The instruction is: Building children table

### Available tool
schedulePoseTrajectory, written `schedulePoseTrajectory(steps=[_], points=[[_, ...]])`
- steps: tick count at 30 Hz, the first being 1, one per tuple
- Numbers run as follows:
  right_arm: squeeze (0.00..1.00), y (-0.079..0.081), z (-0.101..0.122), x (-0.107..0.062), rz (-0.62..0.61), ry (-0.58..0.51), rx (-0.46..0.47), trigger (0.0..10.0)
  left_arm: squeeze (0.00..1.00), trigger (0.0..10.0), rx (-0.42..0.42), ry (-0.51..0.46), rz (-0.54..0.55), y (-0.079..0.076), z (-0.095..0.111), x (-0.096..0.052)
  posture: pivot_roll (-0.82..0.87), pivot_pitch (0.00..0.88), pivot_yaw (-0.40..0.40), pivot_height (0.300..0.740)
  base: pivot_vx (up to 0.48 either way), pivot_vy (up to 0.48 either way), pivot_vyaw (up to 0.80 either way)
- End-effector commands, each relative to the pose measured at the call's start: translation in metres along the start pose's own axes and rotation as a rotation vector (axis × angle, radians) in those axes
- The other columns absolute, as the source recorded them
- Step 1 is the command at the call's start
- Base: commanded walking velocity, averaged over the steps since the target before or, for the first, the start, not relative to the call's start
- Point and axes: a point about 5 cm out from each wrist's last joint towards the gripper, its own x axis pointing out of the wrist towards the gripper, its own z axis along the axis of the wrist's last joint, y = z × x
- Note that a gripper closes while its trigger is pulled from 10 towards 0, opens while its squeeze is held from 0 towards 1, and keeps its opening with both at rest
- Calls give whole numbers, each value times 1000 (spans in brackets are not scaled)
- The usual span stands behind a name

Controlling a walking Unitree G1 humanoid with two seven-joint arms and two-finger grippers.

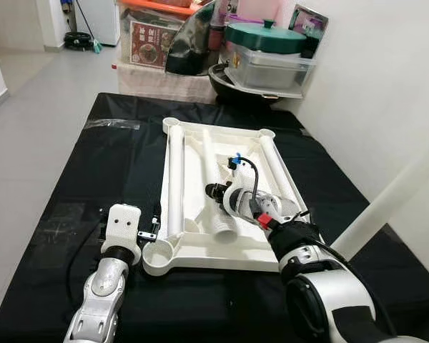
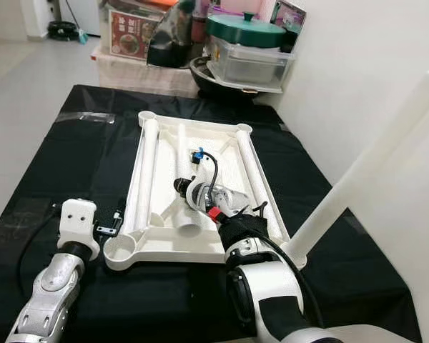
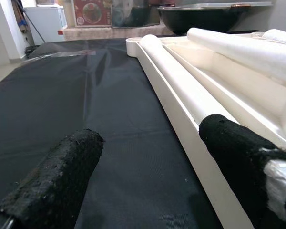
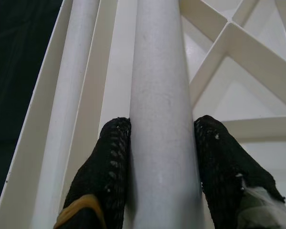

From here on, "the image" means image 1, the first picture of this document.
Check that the white plastic table top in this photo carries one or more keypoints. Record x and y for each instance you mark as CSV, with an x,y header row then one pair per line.
x,y
200,254

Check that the black table cloth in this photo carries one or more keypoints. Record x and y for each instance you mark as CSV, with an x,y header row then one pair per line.
x,y
93,164

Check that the clear tape strip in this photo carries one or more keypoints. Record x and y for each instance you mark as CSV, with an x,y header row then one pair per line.
x,y
113,123

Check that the black wok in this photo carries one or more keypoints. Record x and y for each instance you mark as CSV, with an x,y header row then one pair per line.
x,y
225,86

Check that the beige patterned cloth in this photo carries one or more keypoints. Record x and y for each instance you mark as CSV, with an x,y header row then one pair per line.
x,y
164,84

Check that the clear plastic container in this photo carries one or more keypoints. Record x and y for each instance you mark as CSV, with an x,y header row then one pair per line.
x,y
268,71

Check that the black plastic bag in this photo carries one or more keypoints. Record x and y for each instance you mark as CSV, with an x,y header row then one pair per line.
x,y
189,46

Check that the green pot with lid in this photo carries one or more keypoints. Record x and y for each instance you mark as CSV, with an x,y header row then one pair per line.
x,y
264,37

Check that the red printed food box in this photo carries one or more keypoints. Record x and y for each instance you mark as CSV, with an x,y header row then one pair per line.
x,y
154,43

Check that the clear storage box orange lid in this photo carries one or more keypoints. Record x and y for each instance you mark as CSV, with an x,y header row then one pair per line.
x,y
124,28

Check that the dark purple printed box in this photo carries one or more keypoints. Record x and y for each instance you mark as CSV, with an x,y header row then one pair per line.
x,y
307,21

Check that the white appliance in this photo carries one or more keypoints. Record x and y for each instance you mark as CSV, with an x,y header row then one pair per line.
x,y
100,18

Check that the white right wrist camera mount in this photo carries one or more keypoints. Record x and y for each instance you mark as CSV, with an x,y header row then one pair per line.
x,y
237,175

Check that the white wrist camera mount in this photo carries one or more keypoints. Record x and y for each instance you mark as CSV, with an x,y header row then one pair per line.
x,y
121,225
237,175

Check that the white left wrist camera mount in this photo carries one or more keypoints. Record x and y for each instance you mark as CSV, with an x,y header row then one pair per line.
x,y
121,225

